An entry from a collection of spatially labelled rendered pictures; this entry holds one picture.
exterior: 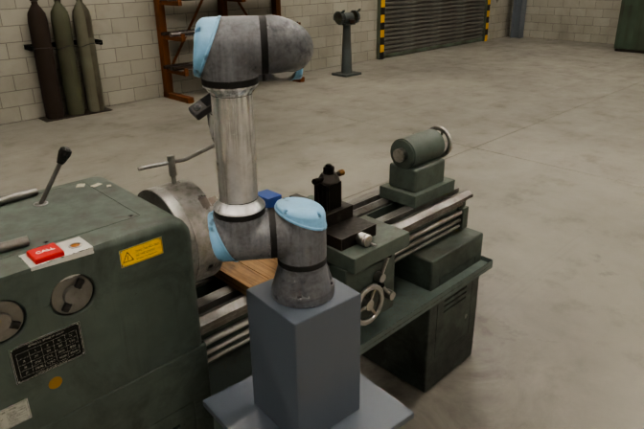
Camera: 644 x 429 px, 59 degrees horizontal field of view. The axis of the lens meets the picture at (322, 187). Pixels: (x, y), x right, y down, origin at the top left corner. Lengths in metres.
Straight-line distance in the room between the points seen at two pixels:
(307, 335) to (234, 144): 0.46
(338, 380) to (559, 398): 1.63
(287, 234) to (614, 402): 2.07
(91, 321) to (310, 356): 0.51
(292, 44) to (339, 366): 0.77
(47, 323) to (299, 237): 0.58
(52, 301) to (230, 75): 0.64
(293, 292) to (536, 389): 1.83
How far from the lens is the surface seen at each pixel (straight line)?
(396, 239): 2.07
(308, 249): 1.29
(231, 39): 1.14
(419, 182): 2.49
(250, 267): 1.97
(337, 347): 1.42
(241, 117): 1.18
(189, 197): 1.69
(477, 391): 2.88
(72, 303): 1.42
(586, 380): 3.10
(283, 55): 1.15
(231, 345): 1.92
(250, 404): 1.64
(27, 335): 1.41
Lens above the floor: 1.83
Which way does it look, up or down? 21 degrees down
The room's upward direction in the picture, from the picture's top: 1 degrees counter-clockwise
